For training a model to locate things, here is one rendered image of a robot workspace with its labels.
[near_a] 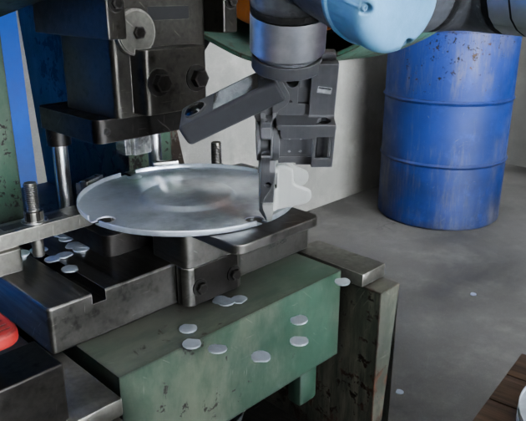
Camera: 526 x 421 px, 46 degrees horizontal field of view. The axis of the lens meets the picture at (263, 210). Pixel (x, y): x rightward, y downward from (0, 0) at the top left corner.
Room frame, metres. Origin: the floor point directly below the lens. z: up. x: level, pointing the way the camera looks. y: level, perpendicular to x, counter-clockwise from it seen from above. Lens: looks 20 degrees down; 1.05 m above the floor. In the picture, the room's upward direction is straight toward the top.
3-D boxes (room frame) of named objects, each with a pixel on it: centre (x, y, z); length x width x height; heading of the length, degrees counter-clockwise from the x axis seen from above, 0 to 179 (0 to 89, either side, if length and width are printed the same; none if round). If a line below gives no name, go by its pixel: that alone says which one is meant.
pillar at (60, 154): (0.88, 0.29, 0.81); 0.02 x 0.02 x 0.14
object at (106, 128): (0.89, 0.19, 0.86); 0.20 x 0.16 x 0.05; 135
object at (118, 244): (0.89, 0.19, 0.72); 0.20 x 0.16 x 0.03; 135
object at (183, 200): (0.80, 0.10, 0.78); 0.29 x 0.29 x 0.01
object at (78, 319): (0.89, 0.19, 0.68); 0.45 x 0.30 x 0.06; 135
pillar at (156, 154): (0.99, 0.18, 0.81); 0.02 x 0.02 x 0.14
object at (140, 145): (0.88, 0.18, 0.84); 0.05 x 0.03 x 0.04; 135
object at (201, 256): (0.77, 0.07, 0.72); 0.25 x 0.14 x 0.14; 45
